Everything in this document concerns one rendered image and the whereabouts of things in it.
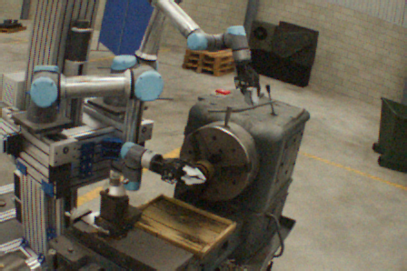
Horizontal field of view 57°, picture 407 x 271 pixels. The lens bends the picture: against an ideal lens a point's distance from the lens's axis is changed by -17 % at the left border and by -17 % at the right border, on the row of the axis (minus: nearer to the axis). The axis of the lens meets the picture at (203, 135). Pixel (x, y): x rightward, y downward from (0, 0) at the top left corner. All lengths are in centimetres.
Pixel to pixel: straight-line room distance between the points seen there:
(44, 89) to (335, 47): 1044
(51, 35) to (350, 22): 1016
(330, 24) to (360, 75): 158
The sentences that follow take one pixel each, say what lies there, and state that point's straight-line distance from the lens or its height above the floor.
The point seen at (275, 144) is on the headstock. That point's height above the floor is 120.
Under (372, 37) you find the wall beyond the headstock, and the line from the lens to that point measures 1153.
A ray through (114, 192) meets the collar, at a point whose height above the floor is 114.
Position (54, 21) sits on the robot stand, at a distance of 198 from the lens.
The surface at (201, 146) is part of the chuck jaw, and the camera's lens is 179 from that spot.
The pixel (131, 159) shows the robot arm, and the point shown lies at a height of 107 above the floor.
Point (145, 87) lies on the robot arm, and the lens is 164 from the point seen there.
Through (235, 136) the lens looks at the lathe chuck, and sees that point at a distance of 177.
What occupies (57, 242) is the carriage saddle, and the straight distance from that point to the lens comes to 149.
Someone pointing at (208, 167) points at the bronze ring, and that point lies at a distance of 172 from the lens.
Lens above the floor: 176
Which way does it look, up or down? 18 degrees down
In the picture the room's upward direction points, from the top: 11 degrees clockwise
